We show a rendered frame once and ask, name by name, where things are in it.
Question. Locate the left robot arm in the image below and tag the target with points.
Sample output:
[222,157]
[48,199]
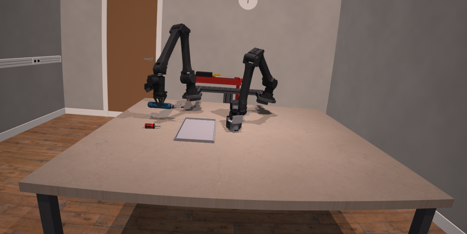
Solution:
[239,107]

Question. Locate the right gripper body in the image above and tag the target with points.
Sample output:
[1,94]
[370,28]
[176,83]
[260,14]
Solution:
[162,92]

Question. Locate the red screwdriver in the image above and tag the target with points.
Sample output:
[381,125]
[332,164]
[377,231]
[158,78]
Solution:
[149,125]

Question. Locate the grey l-shaped bracket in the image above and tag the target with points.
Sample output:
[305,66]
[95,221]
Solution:
[236,119]

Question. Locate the dark blue electric screwdriver barrel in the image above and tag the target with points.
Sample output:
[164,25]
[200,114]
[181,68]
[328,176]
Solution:
[163,105]

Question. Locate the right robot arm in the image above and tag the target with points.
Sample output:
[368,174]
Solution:
[160,67]

